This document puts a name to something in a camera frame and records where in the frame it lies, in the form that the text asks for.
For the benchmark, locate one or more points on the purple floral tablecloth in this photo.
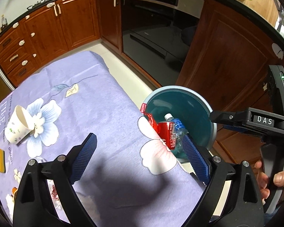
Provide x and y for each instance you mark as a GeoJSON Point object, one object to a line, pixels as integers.
{"type": "Point", "coordinates": [104, 104]}

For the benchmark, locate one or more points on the teal round bin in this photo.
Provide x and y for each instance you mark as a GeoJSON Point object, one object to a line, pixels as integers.
{"type": "Point", "coordinates": [187, 104]}

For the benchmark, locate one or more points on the small clear bottle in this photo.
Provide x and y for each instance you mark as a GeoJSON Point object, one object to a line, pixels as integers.
{"type": "Point", "coordinates": [3, 20]}

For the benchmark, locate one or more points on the gas stove burner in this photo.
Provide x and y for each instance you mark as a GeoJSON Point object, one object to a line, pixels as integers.
{"type": "Point", "coordinates": [36, 4]}

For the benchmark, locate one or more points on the built-in oven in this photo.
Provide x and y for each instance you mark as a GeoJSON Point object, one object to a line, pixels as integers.
{"type": "Point", "coordinates": [156, 28]}

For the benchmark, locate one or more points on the white paper cup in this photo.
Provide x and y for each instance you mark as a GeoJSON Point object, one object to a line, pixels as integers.
{"type": "Point", "coordinates": [17, 125]}

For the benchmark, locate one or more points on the red soda can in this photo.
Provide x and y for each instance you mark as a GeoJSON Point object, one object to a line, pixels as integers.
{"type": "Point", "coordinates": [166, 134]}

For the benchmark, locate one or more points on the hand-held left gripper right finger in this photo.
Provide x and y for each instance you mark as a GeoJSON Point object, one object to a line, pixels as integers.
{"type": "Point", "coordinates": [194, 156]}

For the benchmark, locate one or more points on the clear plastic water bottle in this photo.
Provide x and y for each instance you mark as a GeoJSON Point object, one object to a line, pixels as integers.
{"type": "Point", "coordinates": [179, 128]}

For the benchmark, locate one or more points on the brown wooden kitchen cabinet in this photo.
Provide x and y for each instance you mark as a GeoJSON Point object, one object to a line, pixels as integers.
{"type": "Point", "coordinates": [68, 21]}

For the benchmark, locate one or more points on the small red foil packet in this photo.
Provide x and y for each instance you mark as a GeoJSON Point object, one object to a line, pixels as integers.
{"type": "Point", "coordinates": [151, 119]}

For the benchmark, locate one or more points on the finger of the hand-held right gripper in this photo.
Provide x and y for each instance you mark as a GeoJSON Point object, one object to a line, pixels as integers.
{"type": "Point", "coordinates": [236, 126]}
{"type": "Point", "coordinates": [229, 117]}

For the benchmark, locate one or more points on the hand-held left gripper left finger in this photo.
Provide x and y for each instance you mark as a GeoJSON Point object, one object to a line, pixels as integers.
{"type": "Point", "coordinates": [84, 158]}

